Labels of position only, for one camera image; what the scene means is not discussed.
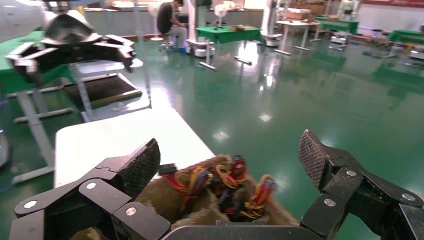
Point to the white pedestal fan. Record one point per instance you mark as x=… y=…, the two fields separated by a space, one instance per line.
x=154 y=10
x=220 y=10

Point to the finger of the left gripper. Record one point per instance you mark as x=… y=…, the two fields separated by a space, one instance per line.
x=112 y=48
x=36 y=58

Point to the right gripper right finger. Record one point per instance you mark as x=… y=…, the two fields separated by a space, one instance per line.
x=351 y=185

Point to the black mat with wooden frame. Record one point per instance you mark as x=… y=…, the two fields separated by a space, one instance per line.
x=99 y=87

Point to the brown cardboard divider box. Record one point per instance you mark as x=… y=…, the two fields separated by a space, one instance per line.
x=162 y=202

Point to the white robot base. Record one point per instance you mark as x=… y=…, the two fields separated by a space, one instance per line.
x=198 y=46
x=271 y=39

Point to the green cloth table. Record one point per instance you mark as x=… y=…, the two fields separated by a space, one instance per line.
x=6 y=76
x=338 y=24
x=228 y=34
x=405 y=34

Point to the stacked cardboard boxes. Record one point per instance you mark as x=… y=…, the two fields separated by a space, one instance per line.
x=298 y=15

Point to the power supply with black connector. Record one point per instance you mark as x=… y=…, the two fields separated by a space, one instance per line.
x=195 y=180

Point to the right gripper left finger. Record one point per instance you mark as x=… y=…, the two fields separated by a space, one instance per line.
x=99 y=202

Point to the person in black shirt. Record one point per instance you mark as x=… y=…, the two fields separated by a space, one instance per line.
x=165 y=18

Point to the long grey counter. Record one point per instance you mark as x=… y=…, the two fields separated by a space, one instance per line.
x=116 y=21

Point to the grey metal table leg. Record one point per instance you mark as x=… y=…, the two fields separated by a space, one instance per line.
x=33 y=119

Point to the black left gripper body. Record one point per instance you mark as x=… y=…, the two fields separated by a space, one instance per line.
x=69 y=28

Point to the white work table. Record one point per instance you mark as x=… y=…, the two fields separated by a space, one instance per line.
x=294 y=23

